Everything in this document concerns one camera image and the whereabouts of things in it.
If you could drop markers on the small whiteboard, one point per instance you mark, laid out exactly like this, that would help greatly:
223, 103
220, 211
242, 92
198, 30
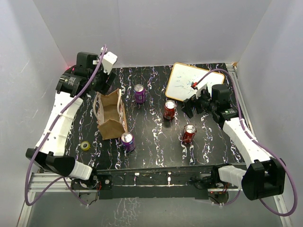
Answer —
182, 76

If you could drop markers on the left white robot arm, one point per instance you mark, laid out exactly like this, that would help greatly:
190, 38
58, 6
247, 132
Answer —
90, 73

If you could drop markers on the brown canvas tote bag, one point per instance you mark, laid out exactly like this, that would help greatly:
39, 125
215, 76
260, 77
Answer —
109, 111

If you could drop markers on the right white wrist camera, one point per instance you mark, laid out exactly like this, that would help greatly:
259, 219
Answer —
198, 87

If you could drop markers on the red soda can front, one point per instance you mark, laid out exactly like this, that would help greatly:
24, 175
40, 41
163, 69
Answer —
189, 131

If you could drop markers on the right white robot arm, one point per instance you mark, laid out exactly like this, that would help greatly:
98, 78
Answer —
264, 176

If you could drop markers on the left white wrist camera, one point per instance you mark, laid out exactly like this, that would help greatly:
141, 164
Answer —
108, 62

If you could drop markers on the purple soda can front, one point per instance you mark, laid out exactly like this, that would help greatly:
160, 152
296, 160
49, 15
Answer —
128, 141

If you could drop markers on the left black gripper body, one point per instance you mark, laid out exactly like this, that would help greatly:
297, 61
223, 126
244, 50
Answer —
102, 82

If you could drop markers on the red soda can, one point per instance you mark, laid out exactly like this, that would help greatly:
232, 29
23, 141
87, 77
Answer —
189, 131
169, 109

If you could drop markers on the yellow tape roll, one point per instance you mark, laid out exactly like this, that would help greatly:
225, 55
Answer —
85, 145

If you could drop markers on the purple soda can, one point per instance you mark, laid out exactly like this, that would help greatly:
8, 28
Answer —
111, 89
139, 93
128, 141

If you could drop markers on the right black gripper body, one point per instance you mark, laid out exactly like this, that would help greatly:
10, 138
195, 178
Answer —
204, 102

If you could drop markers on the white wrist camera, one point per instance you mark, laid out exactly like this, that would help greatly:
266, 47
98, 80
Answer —
108, 62
198, 87

